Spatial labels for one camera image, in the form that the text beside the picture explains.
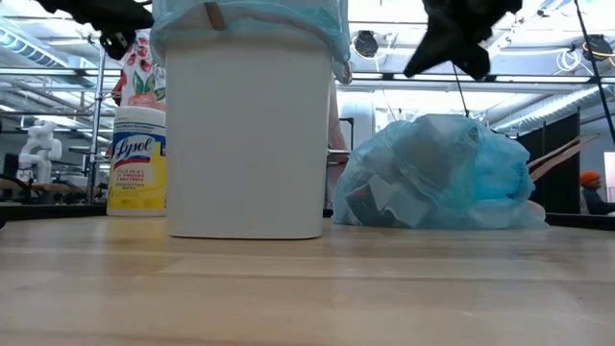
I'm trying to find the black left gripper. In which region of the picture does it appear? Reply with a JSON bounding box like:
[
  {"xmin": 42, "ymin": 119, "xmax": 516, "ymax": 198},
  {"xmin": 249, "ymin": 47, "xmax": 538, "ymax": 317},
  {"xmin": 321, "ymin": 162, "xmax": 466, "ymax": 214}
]
[{"xmin": 81, "ymin": 0, "xmax": 155, "ymax": 62}]

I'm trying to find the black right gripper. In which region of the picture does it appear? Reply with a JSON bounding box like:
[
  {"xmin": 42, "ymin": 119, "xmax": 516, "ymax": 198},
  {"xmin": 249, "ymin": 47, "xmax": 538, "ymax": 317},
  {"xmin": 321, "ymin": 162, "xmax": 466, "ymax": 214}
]
[{"xmin": 402, "ymin": 0, "xmax": 510, "ymax": 82}]

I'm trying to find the blue trash bag liner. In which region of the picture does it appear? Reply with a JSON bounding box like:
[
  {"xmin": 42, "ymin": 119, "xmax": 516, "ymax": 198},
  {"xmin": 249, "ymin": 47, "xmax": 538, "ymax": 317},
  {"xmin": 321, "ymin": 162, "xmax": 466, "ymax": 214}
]
[{"xmin": 332, "ymin": 112, "xmax": 550, "ymax": 231}]

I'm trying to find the blue trash bag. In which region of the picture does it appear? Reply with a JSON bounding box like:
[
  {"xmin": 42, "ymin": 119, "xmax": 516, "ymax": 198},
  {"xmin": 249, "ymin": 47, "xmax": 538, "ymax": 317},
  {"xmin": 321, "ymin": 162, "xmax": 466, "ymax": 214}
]
[{"xmin": 149, "ymin": 0, "xmax": 353, "ymax": 86}]

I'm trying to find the white plastic trash bin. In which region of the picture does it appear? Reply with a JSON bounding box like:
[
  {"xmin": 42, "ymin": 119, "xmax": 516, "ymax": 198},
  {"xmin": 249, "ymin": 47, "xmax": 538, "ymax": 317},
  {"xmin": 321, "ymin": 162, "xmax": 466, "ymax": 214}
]
[{"xmin": 163, "ymin": 37, "xmax": 333, "ymax": 240}]

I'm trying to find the floral print curtain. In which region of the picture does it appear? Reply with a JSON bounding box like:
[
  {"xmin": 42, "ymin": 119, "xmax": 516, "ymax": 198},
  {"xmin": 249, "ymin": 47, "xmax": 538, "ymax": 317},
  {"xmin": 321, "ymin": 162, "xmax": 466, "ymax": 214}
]
[{"xmin": 111, "ymin": 29, "xmax": 167, "ymax": 112}]

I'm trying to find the Lysol wipes canister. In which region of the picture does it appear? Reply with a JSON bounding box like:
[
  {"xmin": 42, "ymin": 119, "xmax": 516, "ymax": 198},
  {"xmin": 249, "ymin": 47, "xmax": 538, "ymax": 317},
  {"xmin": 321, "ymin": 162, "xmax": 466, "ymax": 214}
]
[{"xmin": 106, "ymin": 105, "xmax": 168, "ymax": 217}]

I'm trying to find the pinkish hanging cloth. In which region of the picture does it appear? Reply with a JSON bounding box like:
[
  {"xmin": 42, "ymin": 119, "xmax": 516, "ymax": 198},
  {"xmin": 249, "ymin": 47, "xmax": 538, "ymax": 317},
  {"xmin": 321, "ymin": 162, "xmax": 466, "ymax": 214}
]
[{"xmin": 328, "ymin": 79, "xmax": 350, "ymax": 151}]

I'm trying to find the white humanoid figure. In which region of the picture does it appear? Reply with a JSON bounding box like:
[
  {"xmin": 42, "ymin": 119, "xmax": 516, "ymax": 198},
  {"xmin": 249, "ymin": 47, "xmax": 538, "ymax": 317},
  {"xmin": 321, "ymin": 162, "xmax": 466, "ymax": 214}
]
[{"xmin": 17, "ymin": 119, "xmax": 63, "ymax": 186}]

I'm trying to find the black partition panel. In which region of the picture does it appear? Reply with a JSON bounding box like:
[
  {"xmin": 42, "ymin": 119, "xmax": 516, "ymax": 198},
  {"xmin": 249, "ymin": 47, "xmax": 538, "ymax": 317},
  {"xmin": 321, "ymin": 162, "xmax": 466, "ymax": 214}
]
[{"xmin": 516, "ymin": 111, "xmax": 581, "ymax": 215}]

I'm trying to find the person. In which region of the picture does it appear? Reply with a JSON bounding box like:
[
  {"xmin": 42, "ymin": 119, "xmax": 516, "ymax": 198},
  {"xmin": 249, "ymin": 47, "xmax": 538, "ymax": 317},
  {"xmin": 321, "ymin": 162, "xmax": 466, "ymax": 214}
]
[{"xmin": 578, "ymin": 170, "xmax": 615, "ymax": 216}]

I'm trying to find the hanging black cable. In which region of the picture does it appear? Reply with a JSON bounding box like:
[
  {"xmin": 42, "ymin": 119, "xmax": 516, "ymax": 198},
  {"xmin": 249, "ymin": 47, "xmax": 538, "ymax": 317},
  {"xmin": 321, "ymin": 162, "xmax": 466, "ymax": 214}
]
[{"xmin": 451, "ymin": 62, "xmax": 471, "ymax": 118}]

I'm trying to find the metal wire rack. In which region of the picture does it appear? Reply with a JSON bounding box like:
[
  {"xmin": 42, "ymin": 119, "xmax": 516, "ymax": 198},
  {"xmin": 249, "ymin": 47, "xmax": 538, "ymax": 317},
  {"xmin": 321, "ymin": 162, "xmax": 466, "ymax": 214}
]
[{"xmin": 85, "ymin": 33, "xmax": 124, "ymax": 207}]

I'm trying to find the tan flat strap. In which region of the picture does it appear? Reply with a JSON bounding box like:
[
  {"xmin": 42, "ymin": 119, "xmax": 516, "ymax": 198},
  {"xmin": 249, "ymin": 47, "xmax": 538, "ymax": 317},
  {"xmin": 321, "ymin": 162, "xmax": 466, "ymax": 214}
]
[{"xmin": 527, "ymin": 133, "xmax": 602, "ymax": 183}]

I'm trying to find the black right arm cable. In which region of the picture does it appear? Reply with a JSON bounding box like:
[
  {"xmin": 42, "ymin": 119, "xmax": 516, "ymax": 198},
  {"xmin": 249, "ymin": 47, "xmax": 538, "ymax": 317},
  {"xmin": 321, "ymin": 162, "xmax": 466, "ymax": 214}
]
[{"xmin": 574, "ymin": 0, "xmax": 615, "ymax": 145}]

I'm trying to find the black aluminium table frame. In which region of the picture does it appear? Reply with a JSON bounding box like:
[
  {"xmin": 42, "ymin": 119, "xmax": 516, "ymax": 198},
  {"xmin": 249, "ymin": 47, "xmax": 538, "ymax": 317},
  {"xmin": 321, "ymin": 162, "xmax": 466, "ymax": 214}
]
[{"xmin": 0, "ymin": 204, "xmax": 615, "ymax": 231}]

